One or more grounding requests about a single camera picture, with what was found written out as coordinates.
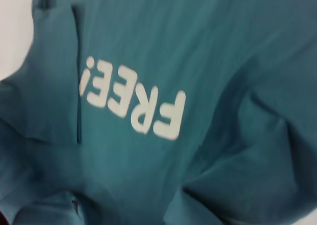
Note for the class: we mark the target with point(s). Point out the teal T-shirt with pink print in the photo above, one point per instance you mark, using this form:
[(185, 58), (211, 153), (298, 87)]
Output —
[(198, 61)]

